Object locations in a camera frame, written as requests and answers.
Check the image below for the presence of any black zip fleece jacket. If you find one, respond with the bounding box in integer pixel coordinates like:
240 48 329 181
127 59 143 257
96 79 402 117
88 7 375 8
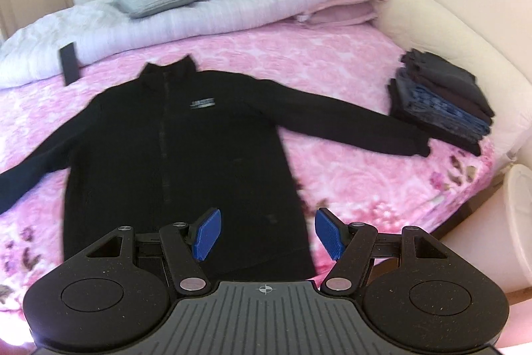
1 57 430 281

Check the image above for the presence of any stack of folded clothes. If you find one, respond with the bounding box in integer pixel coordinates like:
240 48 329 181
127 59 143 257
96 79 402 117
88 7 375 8
388 49 495 157

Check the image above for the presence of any black smartphone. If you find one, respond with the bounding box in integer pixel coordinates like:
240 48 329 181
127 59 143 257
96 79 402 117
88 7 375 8
59 42 81 87

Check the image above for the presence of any striped lilac duvet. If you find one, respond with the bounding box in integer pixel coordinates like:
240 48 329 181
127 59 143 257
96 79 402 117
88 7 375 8
1 0 332 89

